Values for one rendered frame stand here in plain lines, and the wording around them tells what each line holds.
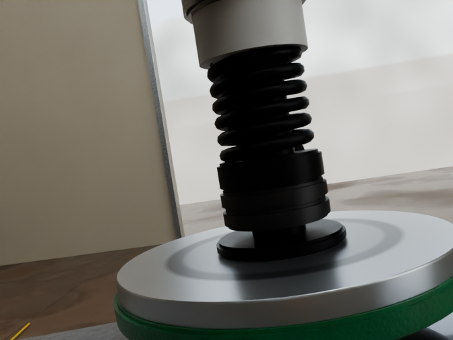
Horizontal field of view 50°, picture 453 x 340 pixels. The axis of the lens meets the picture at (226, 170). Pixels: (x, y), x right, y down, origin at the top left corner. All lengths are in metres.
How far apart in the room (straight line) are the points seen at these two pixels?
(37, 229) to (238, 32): 5.64
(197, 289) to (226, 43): 0.14
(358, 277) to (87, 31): 5.46
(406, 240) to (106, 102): 5.24
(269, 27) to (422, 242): 0.15
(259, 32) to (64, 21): 5.50
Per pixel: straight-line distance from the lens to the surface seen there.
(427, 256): 0.26
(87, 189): 5.56
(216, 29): 0.29
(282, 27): 0.29
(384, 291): 0.23
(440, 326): 0.33
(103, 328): 0.40
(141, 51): 5.40
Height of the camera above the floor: 0.98
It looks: 3 degrees down
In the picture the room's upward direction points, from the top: 9 degrees counter-clockwise
